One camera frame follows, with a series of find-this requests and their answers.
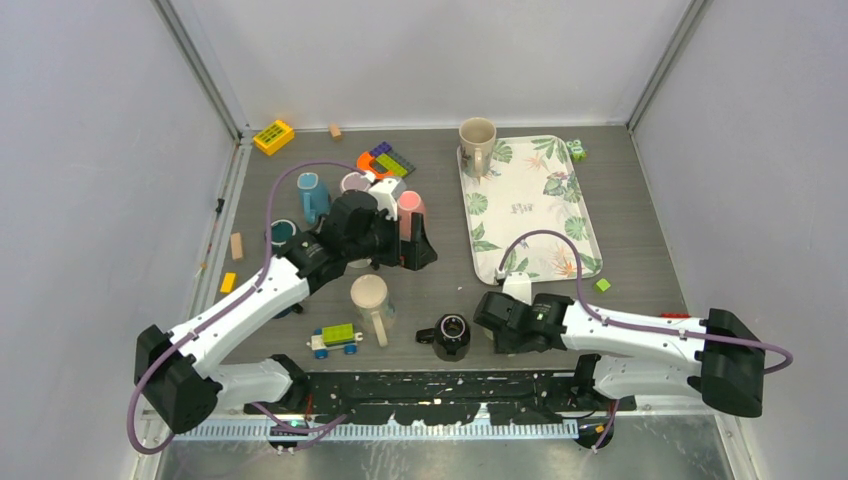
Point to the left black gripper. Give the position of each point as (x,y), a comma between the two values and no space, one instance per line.
(413,254)

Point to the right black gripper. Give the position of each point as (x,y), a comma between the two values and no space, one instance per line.
(503,344)

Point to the beige floral mug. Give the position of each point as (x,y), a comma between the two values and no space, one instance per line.
(477,140)

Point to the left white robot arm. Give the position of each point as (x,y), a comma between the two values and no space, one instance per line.
(181,372)

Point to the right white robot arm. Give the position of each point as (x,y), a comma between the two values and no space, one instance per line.
(717,359)

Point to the pink mug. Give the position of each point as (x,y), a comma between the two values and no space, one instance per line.
(409,202)

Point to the black faceted mug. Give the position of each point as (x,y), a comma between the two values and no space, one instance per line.
(449,338)

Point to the beige seahorse mug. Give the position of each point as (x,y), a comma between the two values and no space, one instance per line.
(377,315)

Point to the mauve mug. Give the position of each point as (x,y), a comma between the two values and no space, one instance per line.
(355,181)

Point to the light blue mug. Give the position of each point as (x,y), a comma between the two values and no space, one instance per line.
(314,197)

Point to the dark blue mug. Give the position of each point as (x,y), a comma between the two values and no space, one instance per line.
(296,308)

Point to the dark teal mug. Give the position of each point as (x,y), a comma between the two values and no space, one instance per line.
(281,230)

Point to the small green cube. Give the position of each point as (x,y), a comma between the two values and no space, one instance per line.
(602,285)

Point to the orange and purple brick pile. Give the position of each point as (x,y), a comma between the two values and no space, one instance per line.
(383,161)

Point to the toy brick car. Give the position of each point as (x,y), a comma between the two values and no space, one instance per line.
(342,337)

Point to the floral leaf tray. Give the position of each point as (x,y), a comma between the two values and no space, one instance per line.
(528,213)

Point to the small wooden block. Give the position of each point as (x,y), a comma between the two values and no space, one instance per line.
(335,132)

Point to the green owl toy brick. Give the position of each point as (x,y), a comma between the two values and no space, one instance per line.
(576,150)

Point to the long wooden block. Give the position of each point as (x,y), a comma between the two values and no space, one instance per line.
(236,246)

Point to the yellow toy brick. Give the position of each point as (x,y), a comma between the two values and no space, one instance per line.
(274,137)

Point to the small yellow block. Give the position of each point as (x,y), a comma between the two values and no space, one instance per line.
(228,283)

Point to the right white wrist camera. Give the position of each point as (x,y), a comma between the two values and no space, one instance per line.
(516,284)

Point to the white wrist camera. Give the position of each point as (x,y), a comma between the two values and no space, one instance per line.
(387,192)
(516,284)

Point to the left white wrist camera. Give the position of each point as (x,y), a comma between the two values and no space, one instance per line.
(387,192)

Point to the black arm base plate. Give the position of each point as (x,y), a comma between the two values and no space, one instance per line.
(510,397)

